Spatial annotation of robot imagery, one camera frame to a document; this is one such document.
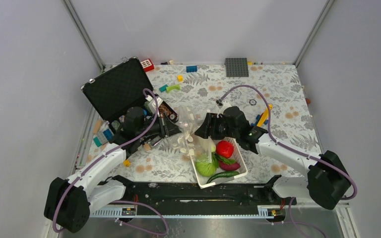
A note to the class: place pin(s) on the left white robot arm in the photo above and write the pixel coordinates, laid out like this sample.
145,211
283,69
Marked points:
71,201

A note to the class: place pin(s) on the white perforated plastic basket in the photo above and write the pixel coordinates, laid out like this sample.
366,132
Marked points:
201,180

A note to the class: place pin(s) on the grey lego baseplate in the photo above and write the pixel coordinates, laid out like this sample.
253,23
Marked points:
236,67

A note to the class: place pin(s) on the purple sweet potato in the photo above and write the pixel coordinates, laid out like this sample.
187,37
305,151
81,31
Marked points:
232,167

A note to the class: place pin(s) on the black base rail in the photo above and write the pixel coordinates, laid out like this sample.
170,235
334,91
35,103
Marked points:
188,199

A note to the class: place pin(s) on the teal block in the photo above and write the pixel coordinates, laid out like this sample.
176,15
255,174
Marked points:
163,88

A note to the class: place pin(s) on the black open case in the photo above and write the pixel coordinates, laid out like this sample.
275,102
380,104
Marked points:
120,92

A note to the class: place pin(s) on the clear zip top bag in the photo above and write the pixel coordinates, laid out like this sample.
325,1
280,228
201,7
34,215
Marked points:
187,142

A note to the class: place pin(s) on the green cabbage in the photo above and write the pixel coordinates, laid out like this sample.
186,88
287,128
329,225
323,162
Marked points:
206,166

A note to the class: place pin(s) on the blue lego brick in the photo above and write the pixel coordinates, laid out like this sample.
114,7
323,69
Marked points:
191,68

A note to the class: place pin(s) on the green leafy vegetable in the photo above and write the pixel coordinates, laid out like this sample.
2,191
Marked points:
223,159

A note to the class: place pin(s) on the red tomato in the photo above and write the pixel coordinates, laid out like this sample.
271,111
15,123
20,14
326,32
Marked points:
224,149

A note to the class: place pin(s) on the red white toy block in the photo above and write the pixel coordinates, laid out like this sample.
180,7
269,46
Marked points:
147,65

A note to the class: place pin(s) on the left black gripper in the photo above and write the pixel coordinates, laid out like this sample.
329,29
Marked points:
167,127

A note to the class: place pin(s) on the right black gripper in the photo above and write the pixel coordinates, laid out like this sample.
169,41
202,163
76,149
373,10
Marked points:
211,119

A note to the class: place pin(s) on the yellow small toy piece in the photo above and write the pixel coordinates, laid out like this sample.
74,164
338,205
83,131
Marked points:
126,163

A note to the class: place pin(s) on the green chili pepper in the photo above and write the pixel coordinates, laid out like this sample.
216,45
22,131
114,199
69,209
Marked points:
226,174

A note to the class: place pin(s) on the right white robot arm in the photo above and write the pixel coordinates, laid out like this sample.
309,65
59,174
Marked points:
323,179

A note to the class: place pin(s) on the yellow blue toy vehicle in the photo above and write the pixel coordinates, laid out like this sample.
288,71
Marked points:
262,119

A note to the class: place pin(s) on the green curved block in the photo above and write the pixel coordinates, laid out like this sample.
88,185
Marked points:
173,87

